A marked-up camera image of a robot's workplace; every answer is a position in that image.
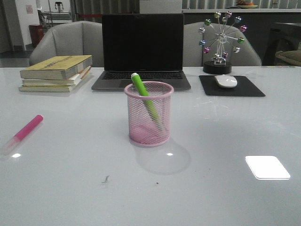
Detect green highlighter pen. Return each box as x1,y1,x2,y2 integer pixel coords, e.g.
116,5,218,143
131,73,164,131

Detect bottom cream book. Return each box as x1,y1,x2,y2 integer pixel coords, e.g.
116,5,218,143
18,71,90,92

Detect fruit bowl on counter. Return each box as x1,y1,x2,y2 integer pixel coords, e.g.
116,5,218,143
236,0,258,9

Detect pink highlighter pen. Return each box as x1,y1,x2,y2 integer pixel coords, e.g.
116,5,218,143
0,114,44,156

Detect red trash bin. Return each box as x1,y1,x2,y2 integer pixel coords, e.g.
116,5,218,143
29,24,44,47

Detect ferris wheel desk ornament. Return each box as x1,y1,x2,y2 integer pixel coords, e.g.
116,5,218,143
198,11,247,75

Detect yellow top book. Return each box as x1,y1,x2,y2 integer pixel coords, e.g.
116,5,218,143
20,55,93,80

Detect grey left armchair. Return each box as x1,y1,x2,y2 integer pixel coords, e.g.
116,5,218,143
29,21,104,67

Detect pink mesh pen holder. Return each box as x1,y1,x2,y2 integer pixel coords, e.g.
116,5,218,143
124,81,174,146

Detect black mouse pad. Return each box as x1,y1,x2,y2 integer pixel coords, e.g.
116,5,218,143
199,75,265,97

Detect grey right armchair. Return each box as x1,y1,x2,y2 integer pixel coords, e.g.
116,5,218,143
183,22,261,67

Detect cream book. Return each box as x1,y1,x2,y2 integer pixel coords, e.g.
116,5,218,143
18,71,90,92
22,66,91,86

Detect grey armchair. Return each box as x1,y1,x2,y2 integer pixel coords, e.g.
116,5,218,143
29,21,104,67
183,22,261,67

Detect dark grey open laptop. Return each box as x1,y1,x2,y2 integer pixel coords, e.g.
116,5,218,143
91,13,191,92

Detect middle cream book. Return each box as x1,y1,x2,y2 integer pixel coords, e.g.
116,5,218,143
22,66,91,86

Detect white computer mouse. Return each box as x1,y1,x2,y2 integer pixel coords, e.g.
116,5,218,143
214,74,238,88

